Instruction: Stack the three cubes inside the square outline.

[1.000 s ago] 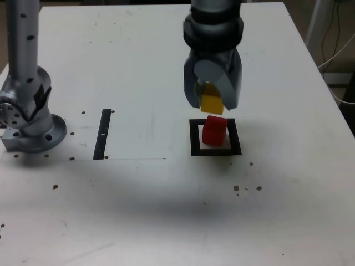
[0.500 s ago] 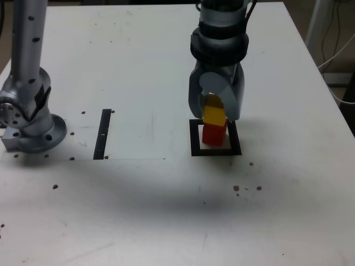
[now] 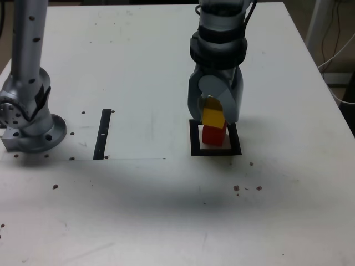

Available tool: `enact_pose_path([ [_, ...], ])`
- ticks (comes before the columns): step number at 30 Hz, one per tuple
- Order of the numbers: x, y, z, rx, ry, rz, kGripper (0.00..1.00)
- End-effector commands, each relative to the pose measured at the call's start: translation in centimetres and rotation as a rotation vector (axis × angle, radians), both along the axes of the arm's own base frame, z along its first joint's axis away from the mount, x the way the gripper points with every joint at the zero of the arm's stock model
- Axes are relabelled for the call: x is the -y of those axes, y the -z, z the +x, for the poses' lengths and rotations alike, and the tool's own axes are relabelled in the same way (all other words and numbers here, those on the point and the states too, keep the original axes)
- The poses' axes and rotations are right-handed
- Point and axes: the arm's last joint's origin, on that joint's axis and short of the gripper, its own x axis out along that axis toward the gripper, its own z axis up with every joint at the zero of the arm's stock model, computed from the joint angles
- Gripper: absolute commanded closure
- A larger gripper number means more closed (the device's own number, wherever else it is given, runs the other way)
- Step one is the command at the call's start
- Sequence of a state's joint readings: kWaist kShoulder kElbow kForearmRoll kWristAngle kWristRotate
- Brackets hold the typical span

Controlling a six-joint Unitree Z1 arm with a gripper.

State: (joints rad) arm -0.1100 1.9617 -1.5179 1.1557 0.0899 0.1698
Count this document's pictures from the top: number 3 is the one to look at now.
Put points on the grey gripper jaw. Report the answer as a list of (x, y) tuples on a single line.
[(228, 102), (193, 99)]

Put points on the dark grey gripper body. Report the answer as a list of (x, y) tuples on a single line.
[(216, 72)]

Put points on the yellow cube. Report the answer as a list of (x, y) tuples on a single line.
[(212, 116)]

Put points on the red cube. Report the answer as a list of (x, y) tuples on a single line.
[(212, 135)]

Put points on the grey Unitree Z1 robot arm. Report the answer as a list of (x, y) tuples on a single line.
[(27, 83)]

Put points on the black tape square outline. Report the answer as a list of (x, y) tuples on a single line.
[(194, 144)]

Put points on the black tape strip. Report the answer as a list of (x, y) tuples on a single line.
[(101, 135)]

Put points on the dark flat background box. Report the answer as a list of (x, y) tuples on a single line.
[(339, 78)]

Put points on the white metal frame leg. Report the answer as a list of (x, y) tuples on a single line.
[(316, 16)]

